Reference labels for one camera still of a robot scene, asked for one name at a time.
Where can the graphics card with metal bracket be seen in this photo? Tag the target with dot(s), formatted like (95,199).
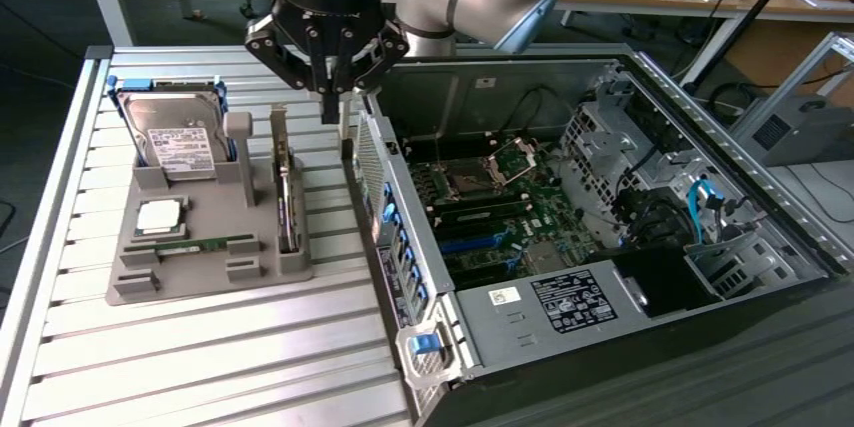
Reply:
(286,197)

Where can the open grey PC case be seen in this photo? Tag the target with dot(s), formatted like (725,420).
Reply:
(370,157)

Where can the hard disk with blue carrier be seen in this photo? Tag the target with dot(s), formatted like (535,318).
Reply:
(174,137)

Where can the metal socket cover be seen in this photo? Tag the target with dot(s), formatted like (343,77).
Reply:
(522,145)

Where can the CPU socket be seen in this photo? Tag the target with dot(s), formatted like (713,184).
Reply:
(467,179)

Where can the silver CPU chip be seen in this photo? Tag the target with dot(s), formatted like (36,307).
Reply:
(160,217)

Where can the silver disk bay cage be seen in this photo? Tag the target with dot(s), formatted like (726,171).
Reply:
(601,142)

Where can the green RAM stick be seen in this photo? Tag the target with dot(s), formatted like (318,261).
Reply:
(194,245)

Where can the green motherboard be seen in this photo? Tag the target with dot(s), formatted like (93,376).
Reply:
(554,207)

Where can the blue expansion slot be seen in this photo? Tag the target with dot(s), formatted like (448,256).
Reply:
(467,244)

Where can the grey parts rack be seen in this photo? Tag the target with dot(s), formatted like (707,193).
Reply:
(194,272)

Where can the black stand pole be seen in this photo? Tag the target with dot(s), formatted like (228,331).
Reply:
(743,22)

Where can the grey power supply unit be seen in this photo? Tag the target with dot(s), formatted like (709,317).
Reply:
(480,327)

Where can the blue case latch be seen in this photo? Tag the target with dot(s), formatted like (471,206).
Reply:
(423,344)

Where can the grey computer tower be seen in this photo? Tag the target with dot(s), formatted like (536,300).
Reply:
(801,132)

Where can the grey disk bay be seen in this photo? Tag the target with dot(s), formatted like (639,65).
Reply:
(754,257)

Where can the aluminium profile frame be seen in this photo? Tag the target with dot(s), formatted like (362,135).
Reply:
(830,42)

